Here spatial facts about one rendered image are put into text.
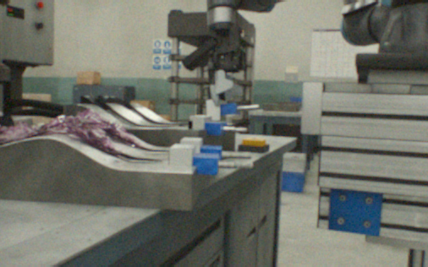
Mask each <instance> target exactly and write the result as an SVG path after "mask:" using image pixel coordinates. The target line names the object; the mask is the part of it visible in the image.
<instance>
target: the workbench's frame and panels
mask: <svg viewBox="0 0 428 267"><path fill-rule="evenodd" d="M295 147H296V139H295V140H293V141H292V142H290V143H288V144H286V145H284V146H283V147H282V148H278V149H277V150H275V151H273V152H272V153H270V154H268V155H267V156H263V157H261V158H260V159H259V160H257V161H255V162H253V163H252V164H253V167H252V168H246V169H245V167H244V168H242V169H240V170H238V171H236V172H235V173H234V174H230V175H228V176H226V177H225V178H224V179H222V180H220V181H218V182H216V183H213V184H212V185H210V186H208V187H207V188H205V189H203V190H201V191H200V192H199V194H198V195H199V196H198V198H197V200H196V201H195V204H194V207H193V208H192V210H164V211H162V212H160V213H158V214H155V215H153V216H152V217H150V218H149V219H147V220H145V221H142V222H141V223H139V224H137V225H135V226H134V227H130V228H129V229H128V230H126V231H124V232H122V233H119V234H118V235H116V236H114V237H113V238H111V239H107V240H106V241H105V242H103V243H101V244H100V245H96V246H95V247H94V248H92V249H90V250H87V251H85V252H83V253H82V254H81V255H79V256H75V257H74V258H72V259H71V260H70V261H66V262H64V263H63V264H61V265H59V266H57V267H277V256H278V246H279V235H280V220H281V203H282V186H283V155H284V154H286V153H287V152H289V151H290V150H291V149H292V148H295Z"/></svg>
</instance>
